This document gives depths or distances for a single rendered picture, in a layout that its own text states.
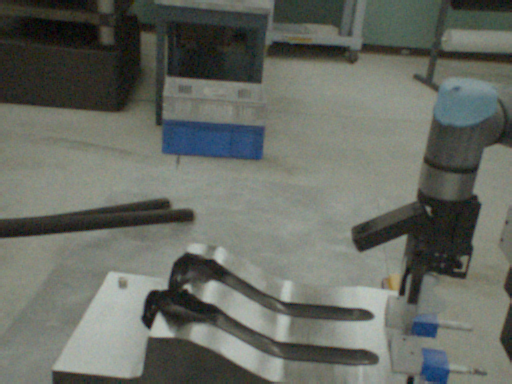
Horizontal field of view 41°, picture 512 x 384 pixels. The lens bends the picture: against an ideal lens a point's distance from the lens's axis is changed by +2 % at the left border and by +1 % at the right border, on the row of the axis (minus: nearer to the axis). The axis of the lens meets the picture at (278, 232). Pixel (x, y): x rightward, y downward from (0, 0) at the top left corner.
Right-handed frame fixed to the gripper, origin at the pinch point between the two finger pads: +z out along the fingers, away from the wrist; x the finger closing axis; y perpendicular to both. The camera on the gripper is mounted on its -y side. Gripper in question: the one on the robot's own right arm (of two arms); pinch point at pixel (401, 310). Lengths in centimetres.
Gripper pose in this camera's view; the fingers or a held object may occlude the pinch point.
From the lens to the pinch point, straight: 106.6
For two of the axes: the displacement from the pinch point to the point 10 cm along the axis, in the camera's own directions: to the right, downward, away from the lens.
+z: -1.0, 8.9, 4.5
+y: 9.9, 1.2, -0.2
